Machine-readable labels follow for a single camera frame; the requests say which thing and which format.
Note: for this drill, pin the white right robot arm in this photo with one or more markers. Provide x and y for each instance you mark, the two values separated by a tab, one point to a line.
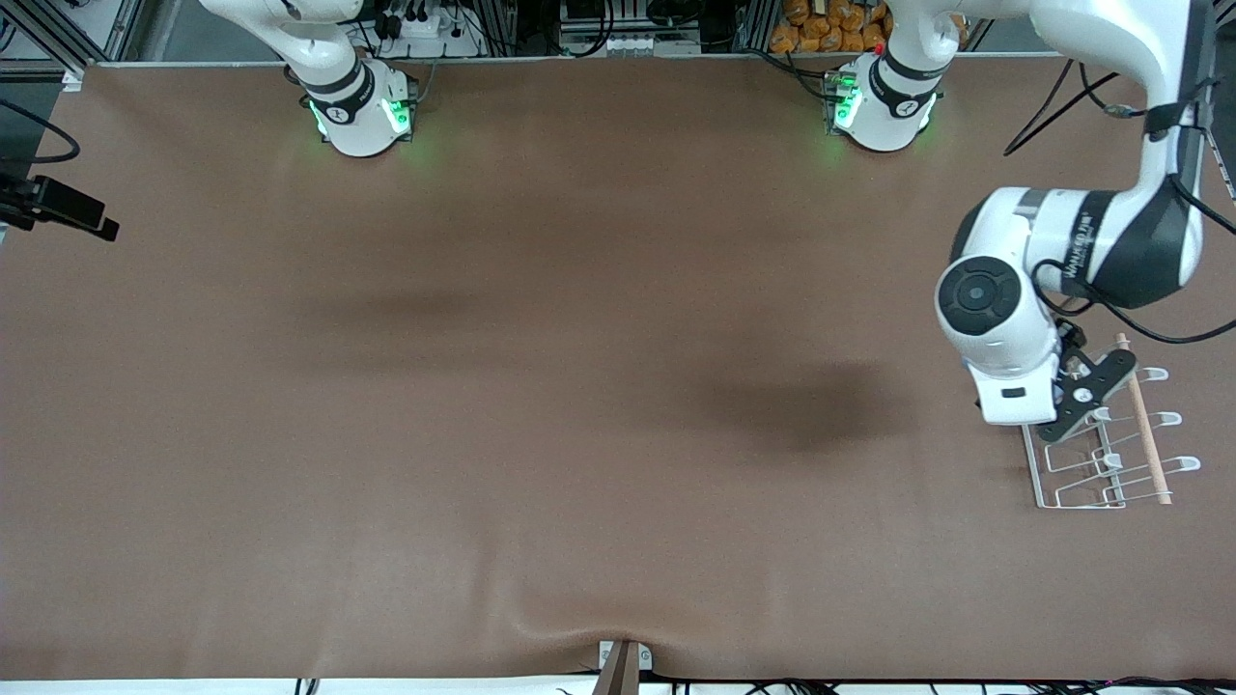
352	116

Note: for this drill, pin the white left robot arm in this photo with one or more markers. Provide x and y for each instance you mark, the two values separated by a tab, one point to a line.
995	299

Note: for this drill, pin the white power strip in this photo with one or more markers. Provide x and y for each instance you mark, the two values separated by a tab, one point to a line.
425	27

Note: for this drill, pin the brown table mat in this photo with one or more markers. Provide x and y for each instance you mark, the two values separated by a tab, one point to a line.
618	483

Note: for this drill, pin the white terminal block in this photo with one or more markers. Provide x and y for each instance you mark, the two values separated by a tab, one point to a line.
652	45

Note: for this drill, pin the orange packets pile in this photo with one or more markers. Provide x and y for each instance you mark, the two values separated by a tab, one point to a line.
830	24

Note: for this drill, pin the aluminium frame profile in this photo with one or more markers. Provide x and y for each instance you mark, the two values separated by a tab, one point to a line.
121	29

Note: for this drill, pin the metal camera post bracket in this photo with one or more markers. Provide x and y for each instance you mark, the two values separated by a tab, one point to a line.
623	668

